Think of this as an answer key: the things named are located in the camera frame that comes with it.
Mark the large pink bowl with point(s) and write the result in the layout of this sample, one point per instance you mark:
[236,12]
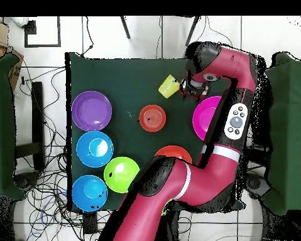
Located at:
[205,118]

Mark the purple bowl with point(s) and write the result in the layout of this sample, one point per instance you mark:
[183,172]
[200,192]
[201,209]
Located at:
[91,110]

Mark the green covered side table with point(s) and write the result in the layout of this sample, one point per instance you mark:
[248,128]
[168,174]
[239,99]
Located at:
[288,125]
[2,125]

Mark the small orange bowl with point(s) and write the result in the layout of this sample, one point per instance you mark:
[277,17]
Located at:
[152,118]

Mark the large blue bowl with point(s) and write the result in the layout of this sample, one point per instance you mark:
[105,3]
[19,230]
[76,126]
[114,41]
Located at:
[89,193]
[94,149]

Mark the large orange-red bowl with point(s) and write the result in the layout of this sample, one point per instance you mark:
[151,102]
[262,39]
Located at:
[174,151]

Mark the yellow plastic cup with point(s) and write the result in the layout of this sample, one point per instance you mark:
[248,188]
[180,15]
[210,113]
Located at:
[168,86]

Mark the dark green tablecloth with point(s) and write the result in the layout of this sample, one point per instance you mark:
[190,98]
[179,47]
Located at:
[127,77]

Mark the black box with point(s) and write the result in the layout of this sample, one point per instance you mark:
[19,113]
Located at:
[262,115]

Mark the long black bar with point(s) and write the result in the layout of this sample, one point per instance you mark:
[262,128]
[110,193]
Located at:
[38,113]

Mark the black stand with knob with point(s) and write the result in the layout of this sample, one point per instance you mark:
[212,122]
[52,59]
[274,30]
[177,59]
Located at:
[27,180]

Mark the green bowl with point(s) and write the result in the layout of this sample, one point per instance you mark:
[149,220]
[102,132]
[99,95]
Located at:
[120,175]

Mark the black tripod leg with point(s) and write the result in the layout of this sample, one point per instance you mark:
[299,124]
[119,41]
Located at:
[192,31]
[125,27]

